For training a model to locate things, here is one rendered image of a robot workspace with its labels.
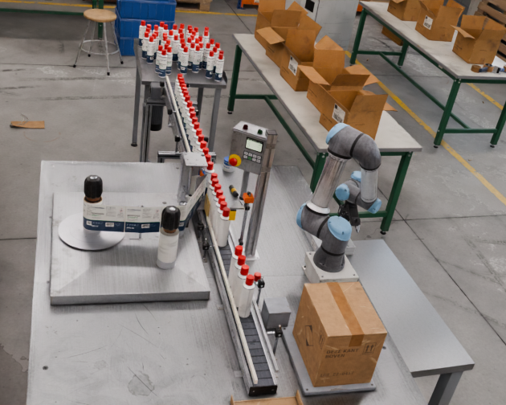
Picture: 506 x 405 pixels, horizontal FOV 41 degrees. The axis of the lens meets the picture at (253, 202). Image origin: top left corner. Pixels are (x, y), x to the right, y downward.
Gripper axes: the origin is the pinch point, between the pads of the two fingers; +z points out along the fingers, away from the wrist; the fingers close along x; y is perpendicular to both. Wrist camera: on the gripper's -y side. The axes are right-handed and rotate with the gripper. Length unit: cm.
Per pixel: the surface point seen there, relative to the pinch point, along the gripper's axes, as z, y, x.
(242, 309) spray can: -6, -59, 71
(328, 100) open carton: -12, 142, -41
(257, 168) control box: -46, -10, 58
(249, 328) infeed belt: -2, -65, 69
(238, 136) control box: -58, -4, 67
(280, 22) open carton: -17, 288, -49
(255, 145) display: -57, -9, 60
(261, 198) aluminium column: -30, -11, 54
